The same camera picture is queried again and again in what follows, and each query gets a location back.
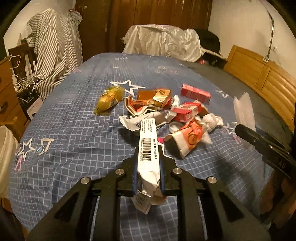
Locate black clothing pile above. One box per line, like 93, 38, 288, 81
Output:
195, 29, 227, 69

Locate white tangled cables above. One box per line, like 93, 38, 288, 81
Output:
9, 54, 42, 103

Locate white foam sheet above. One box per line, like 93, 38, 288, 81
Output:
233, 92, 256, 131

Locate white tissue ball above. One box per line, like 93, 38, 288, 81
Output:
201, 113, 224, 133

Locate gold cardboard box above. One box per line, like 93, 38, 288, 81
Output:
133, 88, 171, 108

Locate striped hanging shirt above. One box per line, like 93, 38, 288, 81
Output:
27, 9, 83, 100

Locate yellow snack wrapper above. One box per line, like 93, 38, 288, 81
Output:
94, 86, 125, 114

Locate wooden bed headboard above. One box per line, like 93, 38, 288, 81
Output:
224, 45, 296, 131

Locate orange white torn wrapper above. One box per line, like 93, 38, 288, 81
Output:
125, 96, 159, 117

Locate red white cigarette pack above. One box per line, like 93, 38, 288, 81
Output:
172, 102, 202, 123

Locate wooden wardrobe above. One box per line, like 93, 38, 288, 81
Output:
74, 0, 213, 62

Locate wooden drawer dresser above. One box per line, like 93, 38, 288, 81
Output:
0, 57, 30, 141

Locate blue grid bed sheet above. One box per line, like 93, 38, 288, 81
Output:
8, 52, 293, 241

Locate white barcode carton box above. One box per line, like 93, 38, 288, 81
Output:
132, 119, 166, 214

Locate long red carton box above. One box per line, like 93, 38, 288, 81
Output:
181, 84, 211, 104

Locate orange white paper cup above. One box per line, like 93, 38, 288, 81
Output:
164, 120, 204, 159

